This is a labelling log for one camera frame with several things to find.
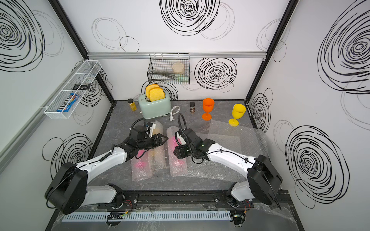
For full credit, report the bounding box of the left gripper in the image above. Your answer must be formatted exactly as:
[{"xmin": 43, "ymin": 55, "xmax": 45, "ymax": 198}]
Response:
[{"xmin": 137, "ymin": 133, "xmax": 169, "ymax": 151}]

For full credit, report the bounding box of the pink glass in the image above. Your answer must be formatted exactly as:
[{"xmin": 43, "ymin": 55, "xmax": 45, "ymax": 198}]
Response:
[
  {"xmin": 166, "ymin": 126, "xmax": 188, "ymax": 177},
  {"xmin": 131, "ymin": 150, "xmax": 153, "ymax": 182}
]

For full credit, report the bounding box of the orange wine glass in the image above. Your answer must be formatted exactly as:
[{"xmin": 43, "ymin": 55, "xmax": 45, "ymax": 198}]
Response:
[{"xmin": 202, "ymin": 98, "xmax": 215, "ymax": 121}]

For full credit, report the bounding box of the yellow wine glass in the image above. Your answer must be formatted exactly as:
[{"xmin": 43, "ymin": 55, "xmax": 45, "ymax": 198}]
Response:
[{"xmin": 228, "ymin": 104, "xmax": 246, "ymax": 127}]

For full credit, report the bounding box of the bubble wrap of yellow glass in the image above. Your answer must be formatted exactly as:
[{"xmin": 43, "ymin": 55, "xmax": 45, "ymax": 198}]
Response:
[{"xmin": 208, "ymin": 120, "xmax": 269, "ymax": 157}]

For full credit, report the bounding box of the bubble wrap of orange glass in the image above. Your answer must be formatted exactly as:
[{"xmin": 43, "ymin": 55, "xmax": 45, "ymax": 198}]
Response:
[{"xmin": 181, "ymin": 133, "xmax": 246, "ymax": 182}]

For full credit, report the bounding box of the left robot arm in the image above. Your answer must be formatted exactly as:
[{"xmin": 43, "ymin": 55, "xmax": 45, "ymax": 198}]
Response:
[{"xmin": 44, "ymin": 126, "xmax": 169, "ymax": 215}]

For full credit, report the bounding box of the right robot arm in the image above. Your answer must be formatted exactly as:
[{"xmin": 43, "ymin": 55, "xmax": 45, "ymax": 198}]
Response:
[{"xmin": 173, "ymin": 129, "xmax": 283, "ymax": 206}]

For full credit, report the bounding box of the yellow-orange glass in wrap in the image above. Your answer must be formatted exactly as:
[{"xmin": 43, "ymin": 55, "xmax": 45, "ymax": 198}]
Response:
[{"xmin": 149, "ymin": 120, "xmax": 166, "ymax": 172}]

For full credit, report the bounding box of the mint green toaster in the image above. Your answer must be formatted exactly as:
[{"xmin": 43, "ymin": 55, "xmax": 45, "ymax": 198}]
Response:
[{"xmin": 138, "ymin": 95, "xmax": 172, "ymax": 119}]

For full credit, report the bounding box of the dark spice jar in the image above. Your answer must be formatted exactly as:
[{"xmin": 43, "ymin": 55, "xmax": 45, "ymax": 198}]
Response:
[{"xmin": 189, "ymin": 102, "xmax": 195, "ymax": 114}]

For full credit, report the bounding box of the yellow spice jar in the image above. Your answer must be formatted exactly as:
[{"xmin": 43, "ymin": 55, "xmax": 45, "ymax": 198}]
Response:
[{"xmin": 127, "ymin": 98, "xmax": 137, "ymax": 112}]

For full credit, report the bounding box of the yellow sponge toast front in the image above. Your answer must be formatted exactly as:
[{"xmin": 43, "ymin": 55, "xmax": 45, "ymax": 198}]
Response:
[{"xmin": 149, "ymin": 87, "xmax": 166, "ymax": 102}]

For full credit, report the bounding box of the yellow sponge toast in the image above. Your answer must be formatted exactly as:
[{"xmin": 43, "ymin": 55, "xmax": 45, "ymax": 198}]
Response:
[
  {"xmin": 145, "ymin": 84, "xmax": 159, "ymax": 99},
  {"xmin": 149, "ymin": 87, "xmax": 166, "ymax": 102}
]

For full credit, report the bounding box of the yellow sponge toast back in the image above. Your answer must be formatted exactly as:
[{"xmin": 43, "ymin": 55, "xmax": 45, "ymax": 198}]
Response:
[{"xmin": 145, "ymin": 84, "xmax": 159, "ymax": 99}]

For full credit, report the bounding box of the green item in basket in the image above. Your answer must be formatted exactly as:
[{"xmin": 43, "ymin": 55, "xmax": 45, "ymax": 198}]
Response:
[{"xmin": 174, "ymin": 74, "xmax": 190, "ymax": 84}]

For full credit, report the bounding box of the beige cup in basket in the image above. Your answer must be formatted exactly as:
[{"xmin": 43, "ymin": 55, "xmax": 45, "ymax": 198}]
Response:
[{"xmin": 172, "ymin": 62, "xmax": 185, "ymax": 74}]

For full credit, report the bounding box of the black small box on shelf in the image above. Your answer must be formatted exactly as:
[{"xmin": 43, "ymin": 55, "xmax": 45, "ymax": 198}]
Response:
[{"xmin": 73, "ymin": 83, "xmax": 91, "ymax": 90}]

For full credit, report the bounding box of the blue candy packet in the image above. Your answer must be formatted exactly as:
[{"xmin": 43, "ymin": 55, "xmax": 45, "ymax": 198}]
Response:
[{"xmin": 57, "ymin": 93, "xmax": 80, "ymax": 113}]

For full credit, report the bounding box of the white toaster cable plug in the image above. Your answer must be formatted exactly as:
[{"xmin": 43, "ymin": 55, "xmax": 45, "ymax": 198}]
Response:
[{"xmin": 169, "ymin": 105, "xmax": 180, "ymax": 121}]

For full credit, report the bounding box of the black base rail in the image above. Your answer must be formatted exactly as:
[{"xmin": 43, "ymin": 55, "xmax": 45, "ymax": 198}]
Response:
[{"xmin": 57, "ymin": 189, "xmax": 293, "ymax": 210}]

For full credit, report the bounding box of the black wire wall basket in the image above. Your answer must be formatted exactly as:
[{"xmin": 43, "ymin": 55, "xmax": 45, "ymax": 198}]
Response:
[{"xmin": 147, "ymin": 53, "xmax": 190, "ymax": 85}]

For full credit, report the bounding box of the white wire wall shelf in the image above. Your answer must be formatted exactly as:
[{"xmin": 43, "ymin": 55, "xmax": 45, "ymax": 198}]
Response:
[{"xmin": 44, "ymin": 60, "xmax": 102, "ymax": 119}]

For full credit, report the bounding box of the white slotted cable duct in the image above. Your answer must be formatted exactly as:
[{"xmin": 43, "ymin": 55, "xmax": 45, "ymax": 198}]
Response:
[{"xmin": 62, "ymin": 211, "xmax": 232, "ymax": 222}]

